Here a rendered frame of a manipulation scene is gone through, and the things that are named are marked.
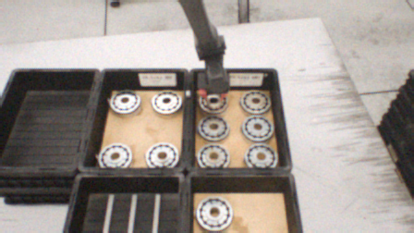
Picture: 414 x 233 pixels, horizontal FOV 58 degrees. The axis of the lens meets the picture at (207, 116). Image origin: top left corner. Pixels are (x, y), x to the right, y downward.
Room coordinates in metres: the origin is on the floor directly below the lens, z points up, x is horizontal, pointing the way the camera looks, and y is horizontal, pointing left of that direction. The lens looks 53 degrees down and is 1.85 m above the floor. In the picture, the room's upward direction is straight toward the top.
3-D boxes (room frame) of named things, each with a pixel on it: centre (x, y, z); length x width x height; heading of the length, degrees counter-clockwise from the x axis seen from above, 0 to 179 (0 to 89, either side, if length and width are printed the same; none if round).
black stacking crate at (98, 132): (0.71, 0.21, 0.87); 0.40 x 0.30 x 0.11; 0
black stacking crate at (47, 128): (0.71, 0.51, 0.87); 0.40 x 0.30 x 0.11; 0
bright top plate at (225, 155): (0.60, -0.02, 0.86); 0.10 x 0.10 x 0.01
